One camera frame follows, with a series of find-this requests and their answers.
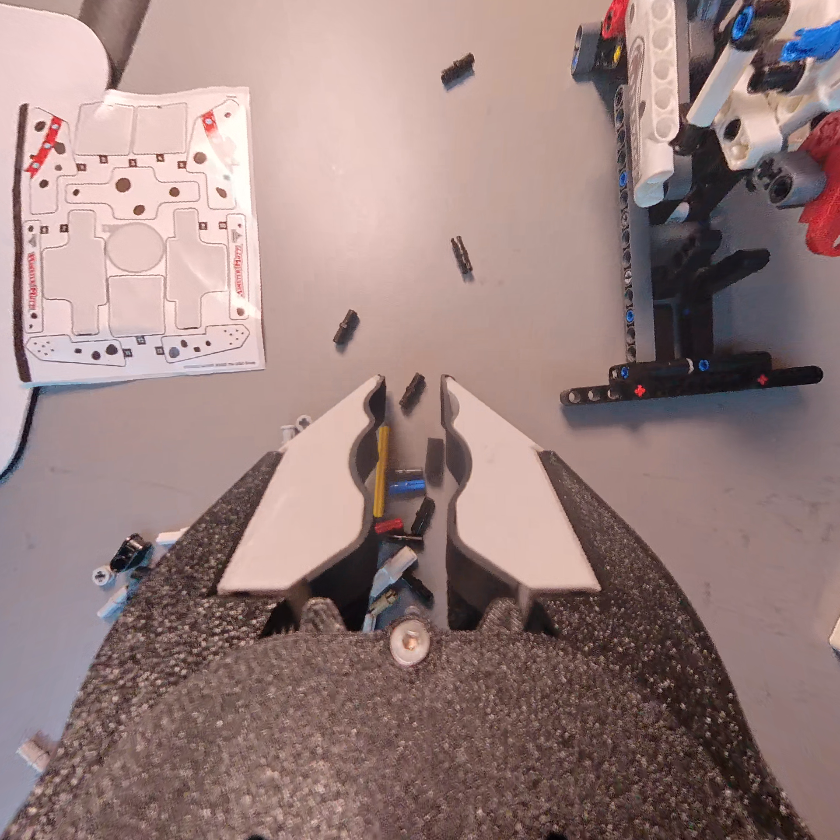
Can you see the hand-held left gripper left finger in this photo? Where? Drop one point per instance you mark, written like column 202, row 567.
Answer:
column 302, row 512

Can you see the brick-built truck model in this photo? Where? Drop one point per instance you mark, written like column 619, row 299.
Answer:
column 656, row 118

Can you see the pile of small brick pieces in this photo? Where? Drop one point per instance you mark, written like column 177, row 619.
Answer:
column 382, row 460

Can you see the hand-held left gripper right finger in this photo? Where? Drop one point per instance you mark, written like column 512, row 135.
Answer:
column 519, row 512

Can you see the sticker sheet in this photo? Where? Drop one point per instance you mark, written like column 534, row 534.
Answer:
column 131, row 250

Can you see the white book stand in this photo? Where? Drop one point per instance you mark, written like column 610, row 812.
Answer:
column 53, row 40

